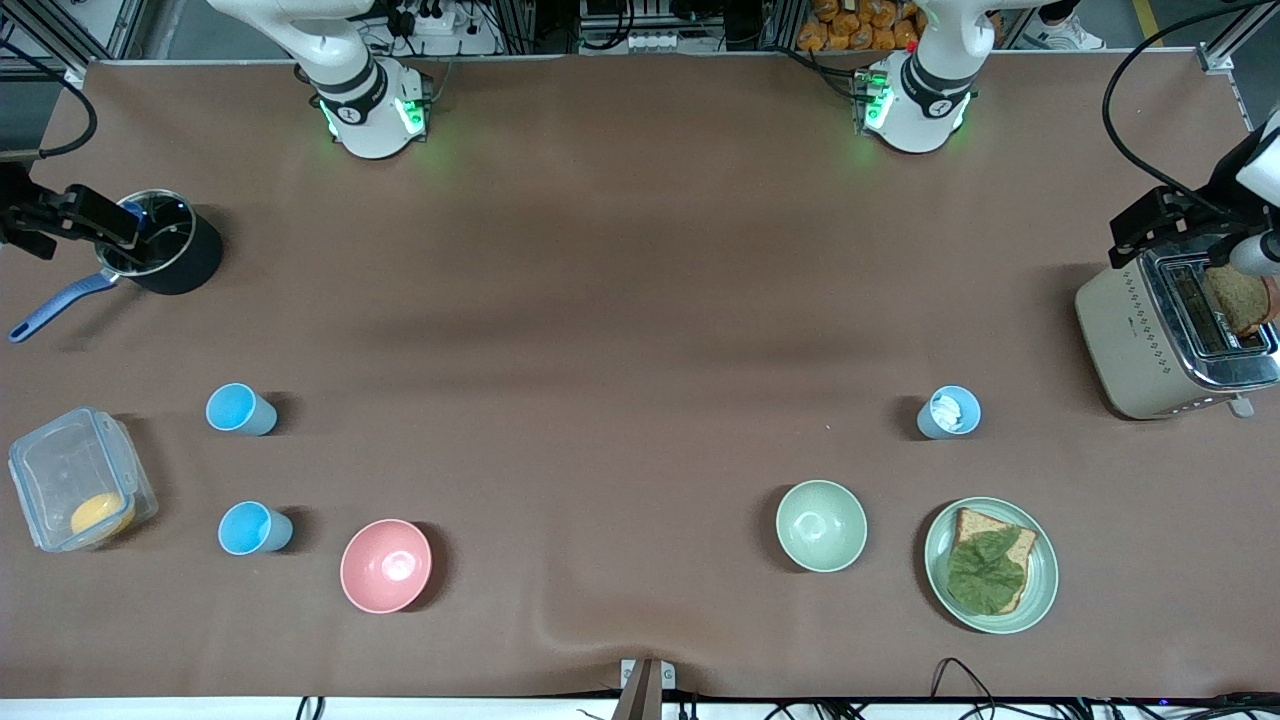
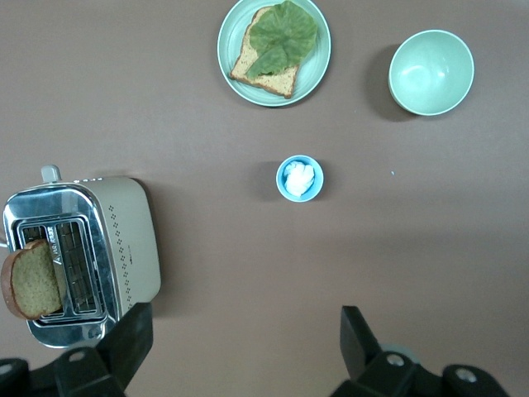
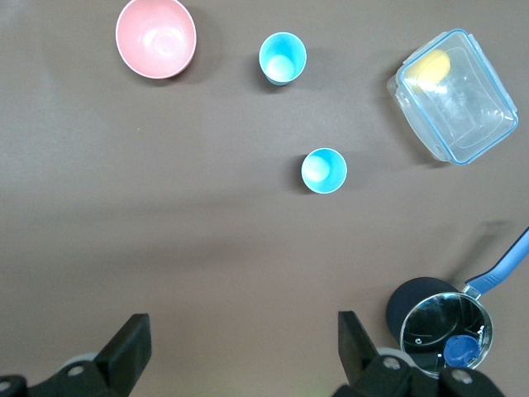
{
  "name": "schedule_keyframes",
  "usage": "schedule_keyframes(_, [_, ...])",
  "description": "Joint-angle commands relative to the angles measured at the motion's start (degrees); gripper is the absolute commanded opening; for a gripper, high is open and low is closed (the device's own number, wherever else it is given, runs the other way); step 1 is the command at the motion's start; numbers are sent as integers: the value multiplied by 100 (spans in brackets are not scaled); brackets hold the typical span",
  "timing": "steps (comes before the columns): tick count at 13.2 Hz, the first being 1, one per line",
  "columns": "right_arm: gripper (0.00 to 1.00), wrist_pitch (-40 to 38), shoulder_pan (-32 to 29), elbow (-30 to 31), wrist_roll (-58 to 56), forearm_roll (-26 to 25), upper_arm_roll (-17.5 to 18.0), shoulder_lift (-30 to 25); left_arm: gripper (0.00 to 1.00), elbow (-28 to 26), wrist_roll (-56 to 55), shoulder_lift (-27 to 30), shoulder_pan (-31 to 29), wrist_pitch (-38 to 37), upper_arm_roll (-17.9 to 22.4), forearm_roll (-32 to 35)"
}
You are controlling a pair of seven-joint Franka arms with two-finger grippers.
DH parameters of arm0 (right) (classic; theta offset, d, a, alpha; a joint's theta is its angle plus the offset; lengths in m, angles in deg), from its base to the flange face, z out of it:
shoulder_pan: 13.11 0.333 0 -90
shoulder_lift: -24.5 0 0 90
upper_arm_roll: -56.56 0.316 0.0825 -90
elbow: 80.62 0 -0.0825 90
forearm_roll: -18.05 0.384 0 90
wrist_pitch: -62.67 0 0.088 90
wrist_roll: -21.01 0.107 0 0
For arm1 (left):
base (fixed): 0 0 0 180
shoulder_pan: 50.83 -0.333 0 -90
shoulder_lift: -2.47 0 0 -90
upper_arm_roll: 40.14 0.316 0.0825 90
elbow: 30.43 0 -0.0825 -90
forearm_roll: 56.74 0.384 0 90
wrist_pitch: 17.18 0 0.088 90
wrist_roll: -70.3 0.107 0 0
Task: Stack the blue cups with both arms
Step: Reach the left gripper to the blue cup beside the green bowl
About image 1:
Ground brown table cover mat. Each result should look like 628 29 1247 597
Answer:
0 50 1280 701

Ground yellow round food piece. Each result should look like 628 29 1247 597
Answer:
70 492 136 541

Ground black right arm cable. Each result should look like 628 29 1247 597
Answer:
0 40 99 159

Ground blue plastic cup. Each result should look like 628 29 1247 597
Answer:
917 385 982 441
218 501 294 556
206 383 278 437

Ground brown toast slice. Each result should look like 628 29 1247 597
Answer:
1203 262 1279 338

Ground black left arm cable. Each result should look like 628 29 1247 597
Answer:
1103 0 1280 216

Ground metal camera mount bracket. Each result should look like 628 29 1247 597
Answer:
619 657 677 720

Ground glass lid with blue knob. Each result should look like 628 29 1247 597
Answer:
97 190 194 278

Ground brown bread slice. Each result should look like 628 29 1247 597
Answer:
950 508 1039 614

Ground pink bowl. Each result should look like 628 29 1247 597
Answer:
340 518 433 614

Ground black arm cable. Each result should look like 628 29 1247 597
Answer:
0 40 99 159
1103 0 1280 216

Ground dark saucepan with blue handle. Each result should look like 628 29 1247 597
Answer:
8 188 224 344

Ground orange snack packets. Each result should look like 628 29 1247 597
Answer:
797 0 923 53

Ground green lettuce leaf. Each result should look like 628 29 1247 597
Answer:
946 528 1027 615

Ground pale green plate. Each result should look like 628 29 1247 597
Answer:
924 497 1059 635

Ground white shoe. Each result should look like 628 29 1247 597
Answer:
1038 8 1107 51

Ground aluminium frame post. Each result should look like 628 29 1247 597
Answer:
1200 0 1280 73

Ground clear plastic food container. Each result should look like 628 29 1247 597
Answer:
8 406 159 553

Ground beige and chrome toaster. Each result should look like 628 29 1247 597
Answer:
1075 245 1280 421

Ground pale green bowl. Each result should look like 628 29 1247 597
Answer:
776 480 868 573

